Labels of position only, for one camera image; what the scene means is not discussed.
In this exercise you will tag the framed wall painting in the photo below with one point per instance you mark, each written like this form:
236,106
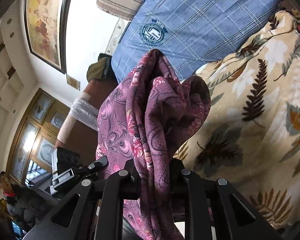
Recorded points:
45,26

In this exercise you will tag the brown plush toy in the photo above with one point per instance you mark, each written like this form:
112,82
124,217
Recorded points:
289,7

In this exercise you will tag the purple floral shirt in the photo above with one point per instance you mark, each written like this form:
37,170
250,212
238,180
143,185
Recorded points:
147,118

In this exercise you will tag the olive green cloth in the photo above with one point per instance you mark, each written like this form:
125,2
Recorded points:
101,70

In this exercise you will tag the blue plaid quilt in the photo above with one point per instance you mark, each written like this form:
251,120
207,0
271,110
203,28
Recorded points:
190,33

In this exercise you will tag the small wall plaque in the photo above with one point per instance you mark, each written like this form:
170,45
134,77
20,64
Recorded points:
73,82

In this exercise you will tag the brown headboard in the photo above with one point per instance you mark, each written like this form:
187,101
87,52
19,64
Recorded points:
77,136

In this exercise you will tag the white lace cloth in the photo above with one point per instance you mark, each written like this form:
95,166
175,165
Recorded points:
84,112

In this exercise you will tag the person in dark jacket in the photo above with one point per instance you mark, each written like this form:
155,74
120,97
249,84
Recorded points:
24,205

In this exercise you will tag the wooden glass cabinet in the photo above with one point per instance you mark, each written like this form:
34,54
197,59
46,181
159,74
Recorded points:
34,141

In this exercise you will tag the beige leaf pattern blanket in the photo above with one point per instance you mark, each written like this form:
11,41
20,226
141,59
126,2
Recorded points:
251,136

